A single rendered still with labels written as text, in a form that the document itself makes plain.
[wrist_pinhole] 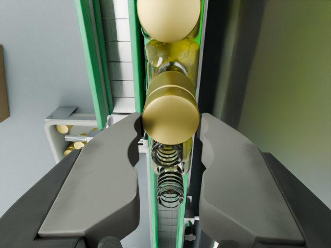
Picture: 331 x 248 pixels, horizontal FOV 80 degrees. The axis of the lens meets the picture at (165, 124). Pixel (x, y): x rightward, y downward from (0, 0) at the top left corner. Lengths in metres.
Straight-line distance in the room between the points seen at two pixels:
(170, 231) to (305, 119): 0.63
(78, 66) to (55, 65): 0.06
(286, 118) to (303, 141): 0.03
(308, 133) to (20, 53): 0.64
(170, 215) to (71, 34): 0.59
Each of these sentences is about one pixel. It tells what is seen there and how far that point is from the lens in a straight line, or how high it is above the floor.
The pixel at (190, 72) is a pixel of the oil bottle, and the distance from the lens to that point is 0.20.
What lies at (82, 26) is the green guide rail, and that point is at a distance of 0.34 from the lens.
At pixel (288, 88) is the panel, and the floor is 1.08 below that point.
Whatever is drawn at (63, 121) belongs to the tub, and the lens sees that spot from 0.58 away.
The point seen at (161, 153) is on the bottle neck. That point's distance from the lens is 0.20.
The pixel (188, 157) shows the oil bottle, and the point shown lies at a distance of 0.25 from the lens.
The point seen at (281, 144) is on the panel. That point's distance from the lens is 0.25.
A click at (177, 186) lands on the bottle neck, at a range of 0.22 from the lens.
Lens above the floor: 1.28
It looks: 59 degrees down
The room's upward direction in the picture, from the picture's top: 176 degrees counter-clockwise
